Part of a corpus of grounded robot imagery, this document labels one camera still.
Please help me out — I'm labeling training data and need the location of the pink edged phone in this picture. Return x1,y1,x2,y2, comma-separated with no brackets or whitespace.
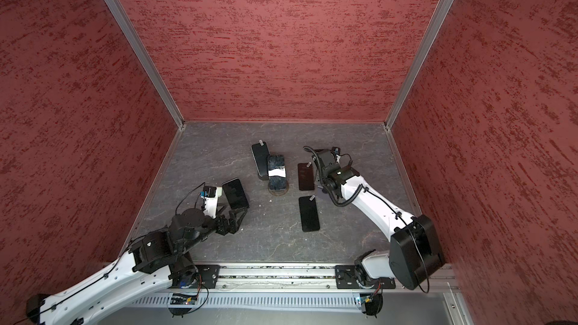
297,162,315,191

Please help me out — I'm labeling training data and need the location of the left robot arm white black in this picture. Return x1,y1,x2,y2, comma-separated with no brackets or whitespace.
26,179,249,324

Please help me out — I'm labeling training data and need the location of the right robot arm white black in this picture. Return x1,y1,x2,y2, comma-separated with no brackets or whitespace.
303,146,446,292

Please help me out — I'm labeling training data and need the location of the wooden round phone stand centre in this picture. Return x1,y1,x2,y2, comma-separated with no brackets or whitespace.
268,187,288,197

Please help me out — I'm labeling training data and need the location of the black phone rear tall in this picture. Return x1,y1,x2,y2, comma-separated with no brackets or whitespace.
251,140,269,181

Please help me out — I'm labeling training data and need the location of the left base wiring connector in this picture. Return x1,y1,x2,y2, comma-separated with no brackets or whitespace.
167,293,200,317

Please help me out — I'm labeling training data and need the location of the base wiring connector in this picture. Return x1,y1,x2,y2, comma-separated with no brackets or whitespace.
167,293,200,317
358,293,383,317

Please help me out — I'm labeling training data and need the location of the right base wiring connector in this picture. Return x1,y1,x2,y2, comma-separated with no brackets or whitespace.
358,293,383,317

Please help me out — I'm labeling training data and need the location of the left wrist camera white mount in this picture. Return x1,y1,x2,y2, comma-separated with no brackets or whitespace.
200,186,223,218

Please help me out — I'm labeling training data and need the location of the aluminium front rail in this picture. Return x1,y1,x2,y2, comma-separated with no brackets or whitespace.
92,261,459,292

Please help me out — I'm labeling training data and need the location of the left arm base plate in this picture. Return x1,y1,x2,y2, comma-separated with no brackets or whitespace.
169,264,221,290

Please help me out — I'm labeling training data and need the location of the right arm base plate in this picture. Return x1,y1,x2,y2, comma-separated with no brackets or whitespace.
334,265,396,290

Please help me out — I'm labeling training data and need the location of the white slotted cable duct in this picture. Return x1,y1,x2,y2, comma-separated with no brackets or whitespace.
101,292,364,310

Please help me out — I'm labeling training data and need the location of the right aluminium corner post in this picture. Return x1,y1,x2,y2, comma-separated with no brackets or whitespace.
385,0,455,132

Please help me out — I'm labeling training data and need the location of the aluminium corner post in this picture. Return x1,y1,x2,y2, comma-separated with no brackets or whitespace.
385,0,455,132
104,0,186,131

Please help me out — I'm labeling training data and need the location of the left aluminium corner post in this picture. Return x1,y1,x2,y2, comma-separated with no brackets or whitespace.
104,0,186,131

